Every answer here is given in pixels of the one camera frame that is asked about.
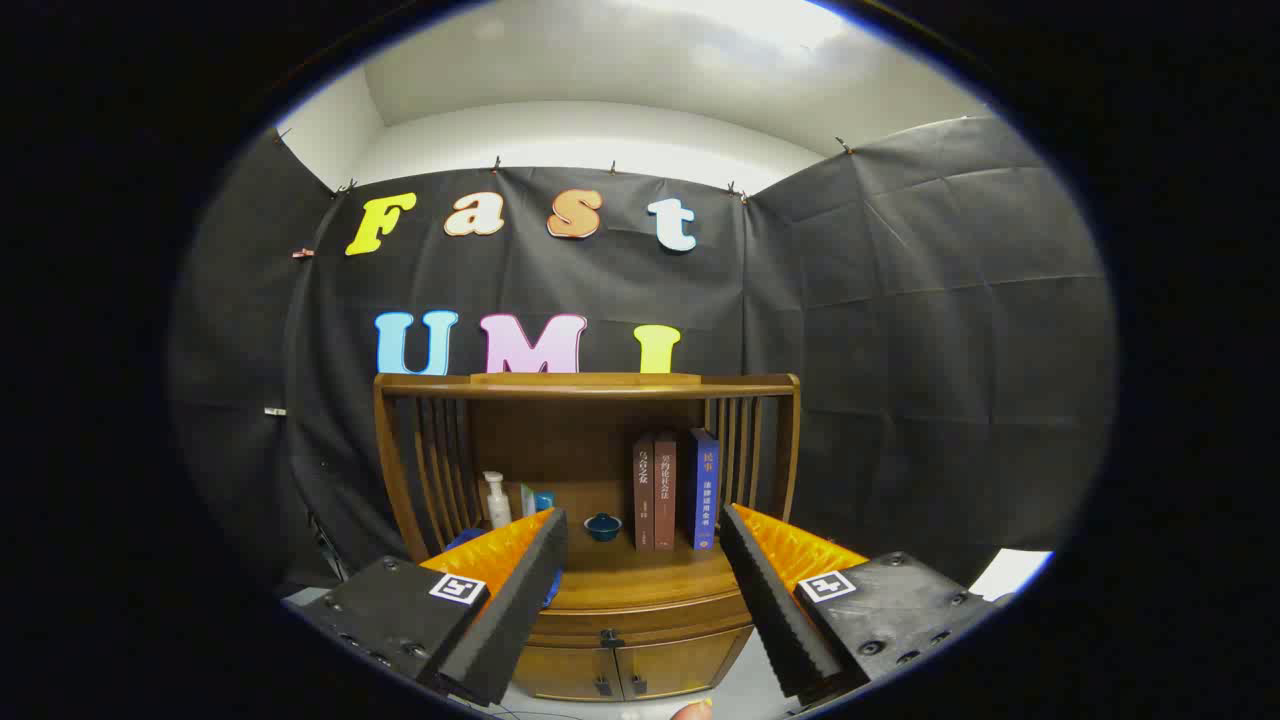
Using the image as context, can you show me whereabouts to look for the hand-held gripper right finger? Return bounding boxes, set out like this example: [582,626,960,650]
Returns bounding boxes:
[718,503,1001,706]

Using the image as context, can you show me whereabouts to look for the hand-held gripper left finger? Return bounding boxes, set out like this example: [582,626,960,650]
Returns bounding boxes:
[293,507,569,709]

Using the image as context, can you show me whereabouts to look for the wooden cabinet door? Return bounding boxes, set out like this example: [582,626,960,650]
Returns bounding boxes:
[615,628,753,699]
[515,648,621,701]

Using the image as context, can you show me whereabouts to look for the wooden countertop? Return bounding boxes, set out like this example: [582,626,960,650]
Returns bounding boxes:
[545,530,743,613]

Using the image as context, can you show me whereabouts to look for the wooden cabinet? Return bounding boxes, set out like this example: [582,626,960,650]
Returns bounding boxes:
[373,372,802,703]

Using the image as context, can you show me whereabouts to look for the blue folded towel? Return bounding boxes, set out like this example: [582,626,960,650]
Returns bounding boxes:
[443,527,564,611]

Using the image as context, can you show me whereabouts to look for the blue book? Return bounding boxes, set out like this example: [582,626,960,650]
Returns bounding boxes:
[686,428,721,551]

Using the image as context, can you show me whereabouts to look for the brown book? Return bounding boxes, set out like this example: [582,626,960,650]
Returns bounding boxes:
[632,436,657,553]
[653,432,679,551]

